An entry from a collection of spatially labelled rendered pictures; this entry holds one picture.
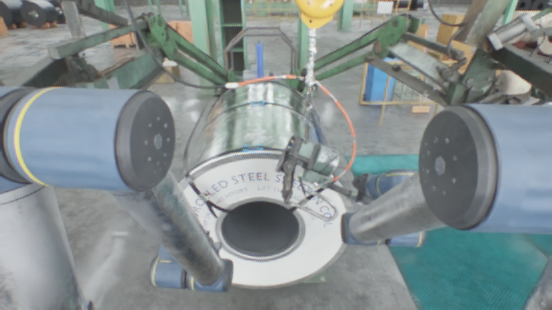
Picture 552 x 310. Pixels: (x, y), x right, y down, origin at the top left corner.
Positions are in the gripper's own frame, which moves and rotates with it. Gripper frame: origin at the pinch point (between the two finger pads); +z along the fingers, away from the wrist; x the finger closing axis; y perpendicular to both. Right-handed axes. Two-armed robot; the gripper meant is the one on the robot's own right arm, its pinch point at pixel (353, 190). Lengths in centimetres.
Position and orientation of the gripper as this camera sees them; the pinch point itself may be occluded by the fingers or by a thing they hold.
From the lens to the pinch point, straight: 141.9
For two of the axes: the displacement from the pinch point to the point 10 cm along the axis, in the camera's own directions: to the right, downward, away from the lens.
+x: 3.3, -8.9, 3.2
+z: -2.7, 2.3, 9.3
